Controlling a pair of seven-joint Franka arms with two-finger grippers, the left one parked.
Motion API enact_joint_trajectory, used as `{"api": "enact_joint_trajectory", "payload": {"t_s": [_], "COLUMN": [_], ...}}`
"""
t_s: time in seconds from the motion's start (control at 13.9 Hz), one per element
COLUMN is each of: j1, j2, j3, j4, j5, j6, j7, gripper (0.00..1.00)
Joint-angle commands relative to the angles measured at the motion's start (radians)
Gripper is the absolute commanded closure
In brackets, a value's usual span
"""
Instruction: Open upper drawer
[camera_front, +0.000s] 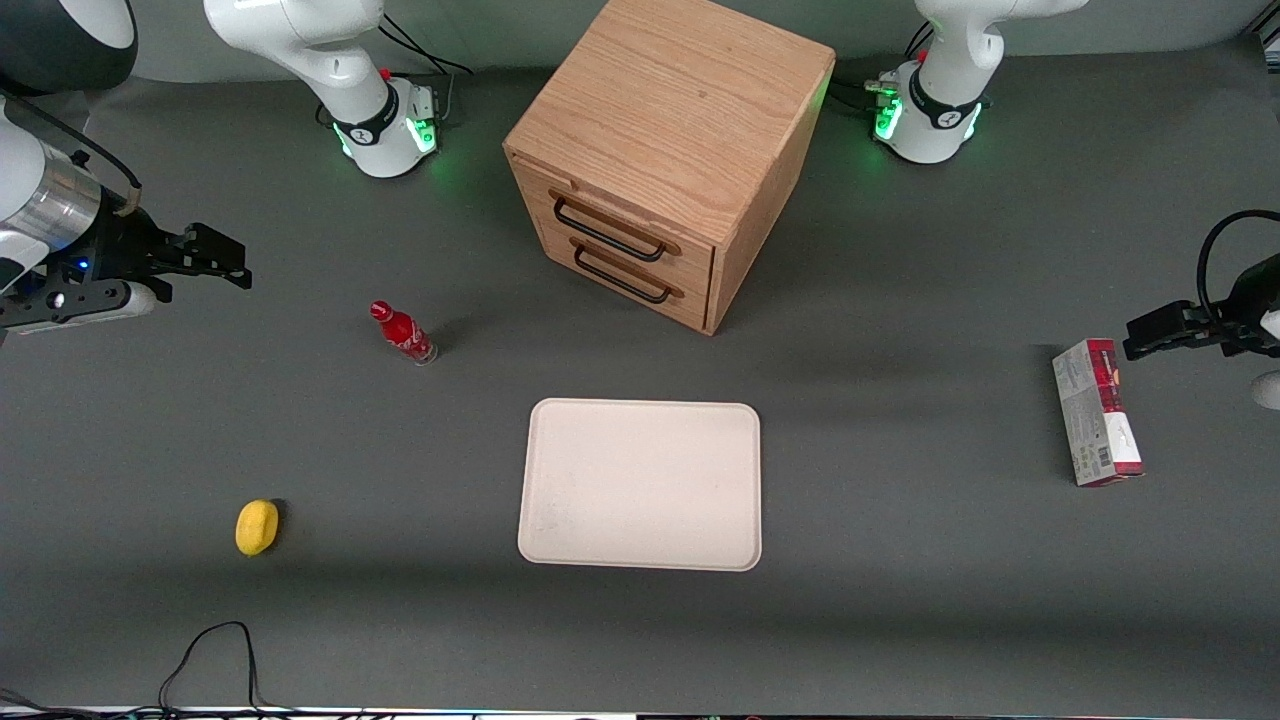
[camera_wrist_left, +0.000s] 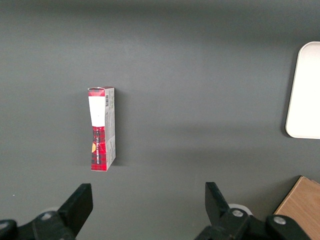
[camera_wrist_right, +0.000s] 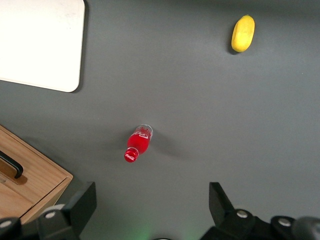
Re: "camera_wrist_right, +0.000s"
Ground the dark grey table mat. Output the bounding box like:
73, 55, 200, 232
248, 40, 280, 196
0, 0, 320, 240

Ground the beige plastic tray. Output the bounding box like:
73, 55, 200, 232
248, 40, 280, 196
0, 0, 86, 94

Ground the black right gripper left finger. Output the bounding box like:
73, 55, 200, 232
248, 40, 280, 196
37, 181, 97, 240

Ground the red cola bottle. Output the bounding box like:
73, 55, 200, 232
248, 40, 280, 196
123, 123, 154, 164

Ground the yellow lemon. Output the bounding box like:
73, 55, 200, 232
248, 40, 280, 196
230, 14, 256, 54

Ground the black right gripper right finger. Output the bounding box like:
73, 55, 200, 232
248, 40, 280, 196
199, 181, 273, 240

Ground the wooden drawer cabinet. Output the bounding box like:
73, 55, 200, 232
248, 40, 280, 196
0, 124, 74, 225

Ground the black metal drawer handle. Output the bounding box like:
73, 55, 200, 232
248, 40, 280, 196
0, 149, 24, 180

